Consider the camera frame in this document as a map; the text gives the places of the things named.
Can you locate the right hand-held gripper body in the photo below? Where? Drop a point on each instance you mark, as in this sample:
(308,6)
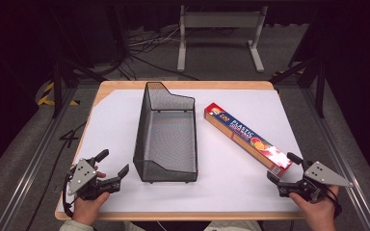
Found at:
(324,174)

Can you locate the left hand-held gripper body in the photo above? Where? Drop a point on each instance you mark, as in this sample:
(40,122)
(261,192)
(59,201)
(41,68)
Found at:
(83,174)

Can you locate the long plastic wrap box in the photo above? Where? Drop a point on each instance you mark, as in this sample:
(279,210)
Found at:
(244,133)

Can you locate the person's left hand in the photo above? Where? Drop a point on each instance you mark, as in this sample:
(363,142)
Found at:
(86,210)

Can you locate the person's right hand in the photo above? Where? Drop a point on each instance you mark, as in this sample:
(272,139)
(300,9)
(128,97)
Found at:
(319,215)

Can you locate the white table mat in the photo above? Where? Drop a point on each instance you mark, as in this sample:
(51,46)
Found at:
(224,189)

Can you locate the person's light trousers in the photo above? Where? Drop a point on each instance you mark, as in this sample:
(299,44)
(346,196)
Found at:
(234,226)

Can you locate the black metal stand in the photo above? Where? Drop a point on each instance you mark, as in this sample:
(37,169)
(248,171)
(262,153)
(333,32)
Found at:
(319,89)
(58,89)

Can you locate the grey metal stand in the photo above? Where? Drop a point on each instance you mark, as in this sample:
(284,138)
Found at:
(221,20)

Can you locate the aluminium floor rail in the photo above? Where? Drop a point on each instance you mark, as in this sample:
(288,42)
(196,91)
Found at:
(343,166)
(29,166)

